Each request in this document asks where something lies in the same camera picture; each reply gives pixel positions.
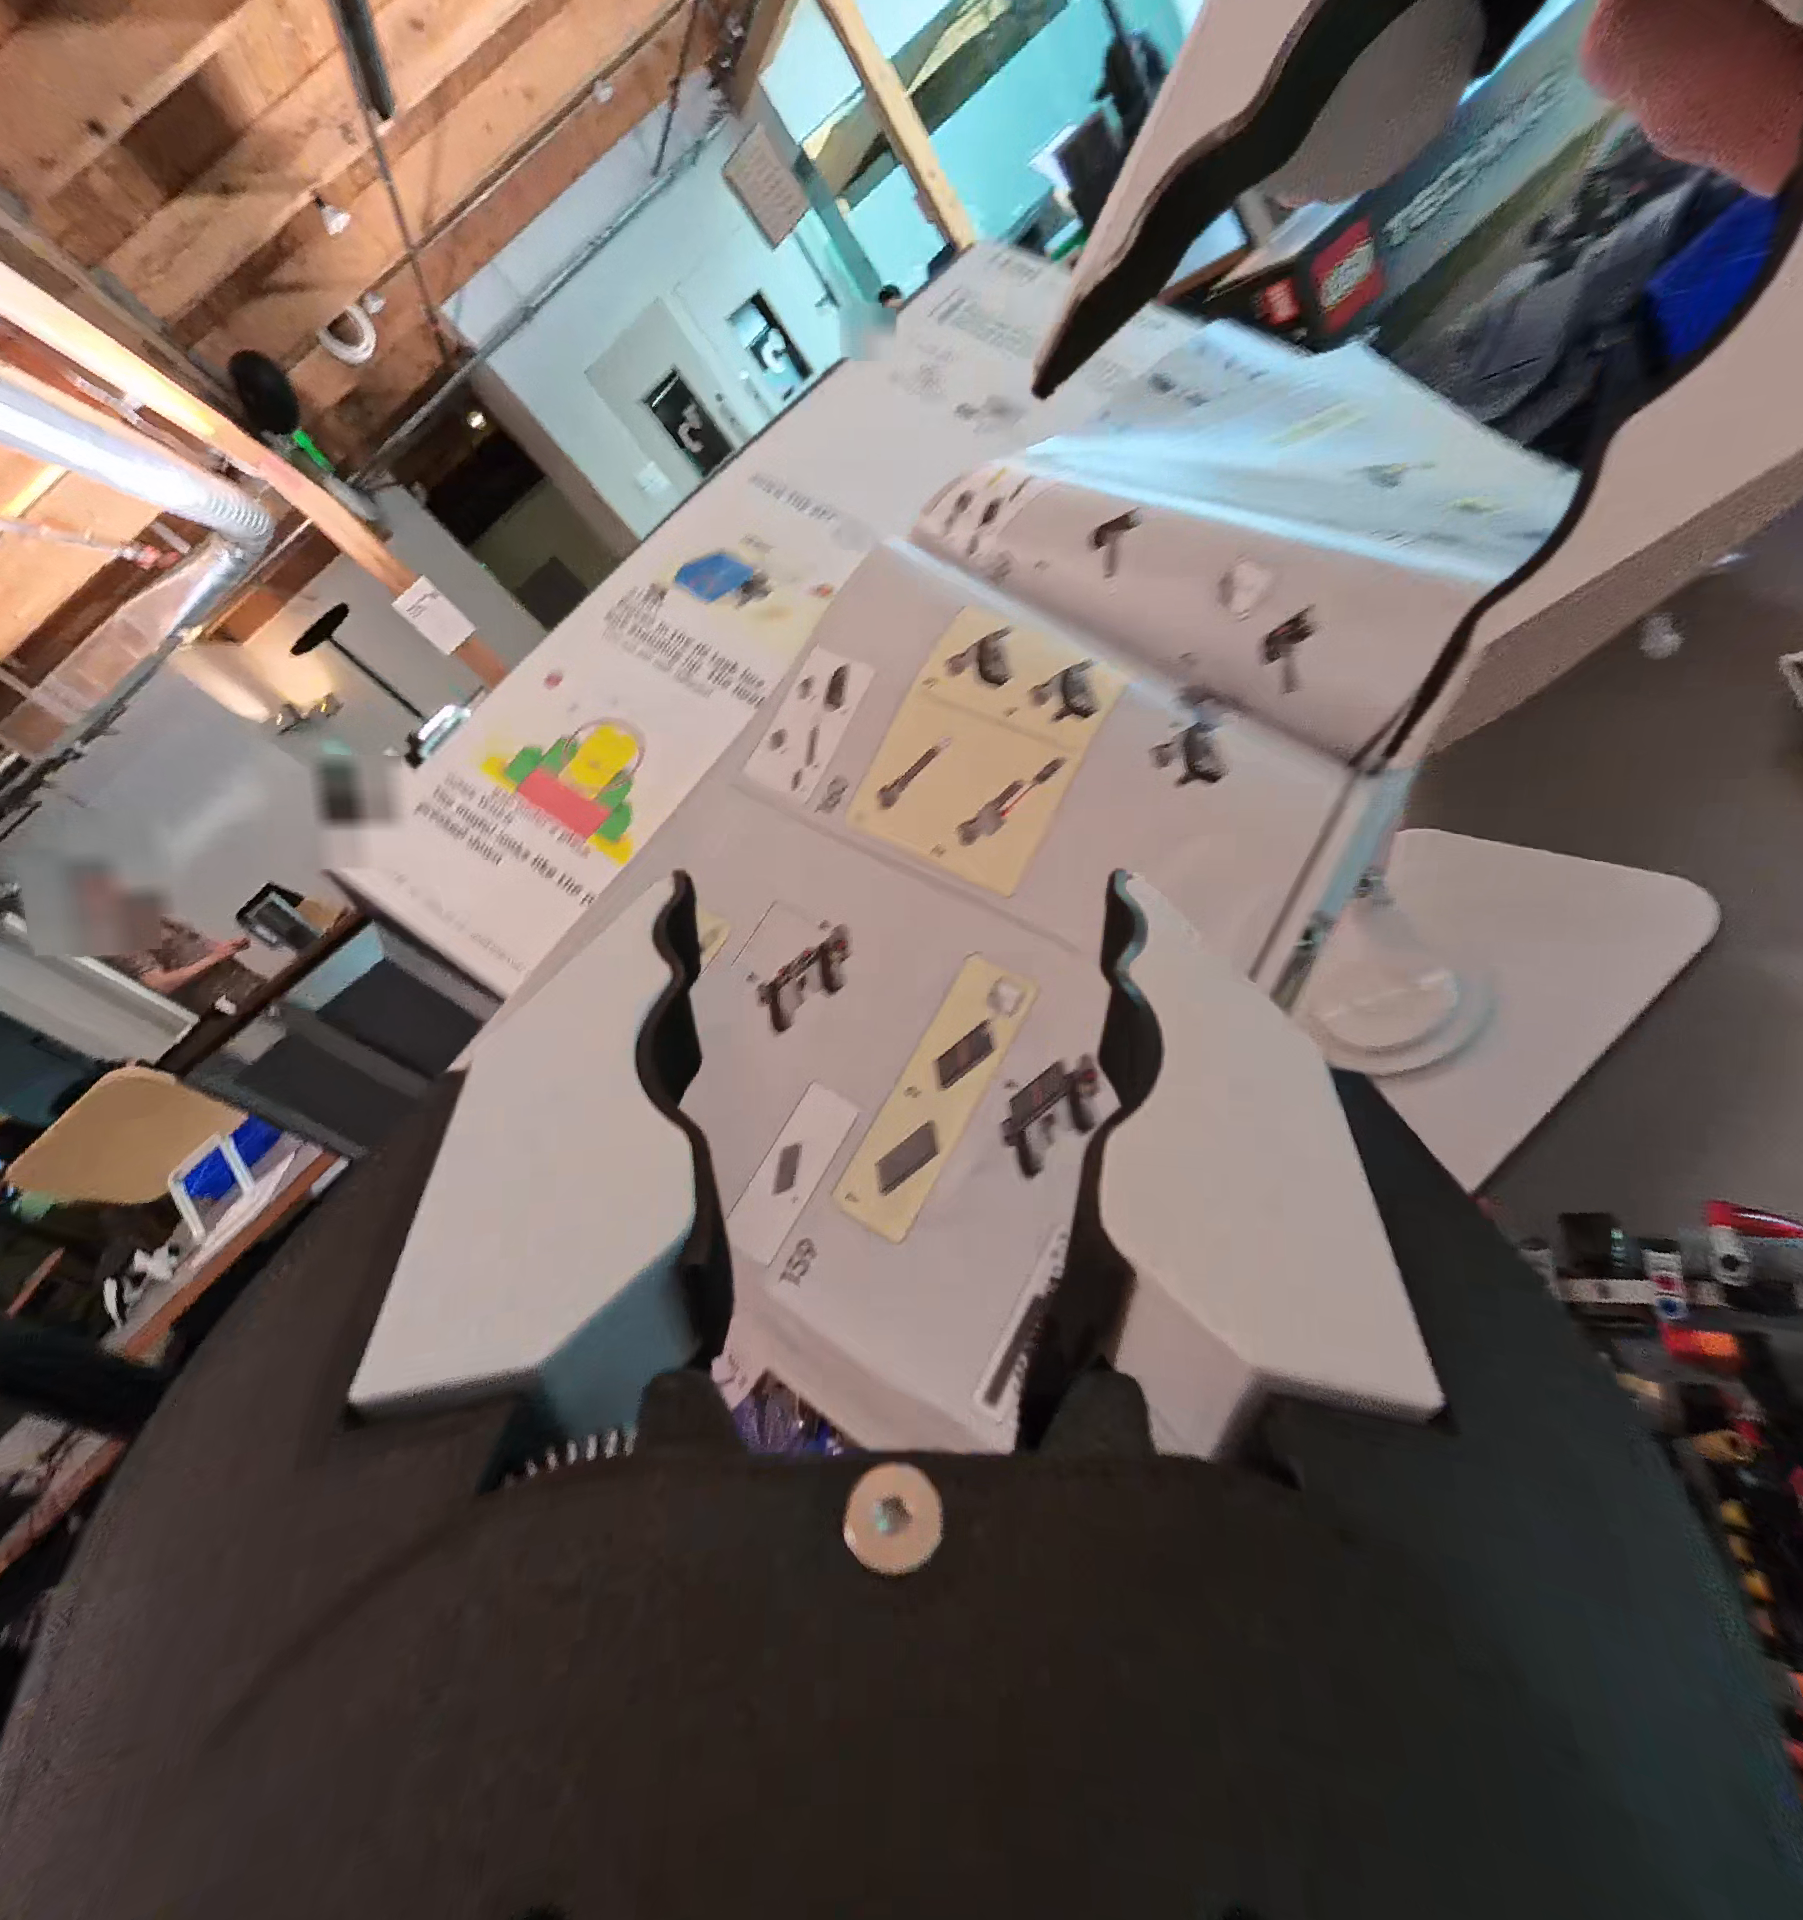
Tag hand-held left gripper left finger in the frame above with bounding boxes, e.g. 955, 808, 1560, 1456
349, 871, 735, 1465

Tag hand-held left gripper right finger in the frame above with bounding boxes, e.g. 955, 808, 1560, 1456
1023, 871, 1448, 1465

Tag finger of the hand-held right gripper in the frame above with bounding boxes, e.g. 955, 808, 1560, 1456
1033, 0, 1547, 399
1378, 29, 1803, 772

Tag lego instruction booklet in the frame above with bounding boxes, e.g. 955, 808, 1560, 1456
457, 323, 1585, 1465

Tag person's right forearm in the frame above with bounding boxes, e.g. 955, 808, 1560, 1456
1581, 0, 1803, 199

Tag black lego box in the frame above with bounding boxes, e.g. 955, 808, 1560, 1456
1241, 66, 1779, 460

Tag large black orange lego model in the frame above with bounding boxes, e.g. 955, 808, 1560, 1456
1523, 1198, 1803, 1877

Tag blue white bin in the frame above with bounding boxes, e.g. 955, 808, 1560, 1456
166, 1119, 282, 1243

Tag tan chair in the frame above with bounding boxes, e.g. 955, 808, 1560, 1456
3, 1063, 252, 1211

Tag black floor lamp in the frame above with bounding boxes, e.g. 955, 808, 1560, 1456
288, 603, 441, 725

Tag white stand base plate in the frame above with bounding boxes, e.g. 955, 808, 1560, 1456
1260, 765, 1722, 1198

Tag silver ventilation duct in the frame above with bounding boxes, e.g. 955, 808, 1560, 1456
0, 323, 282, 555

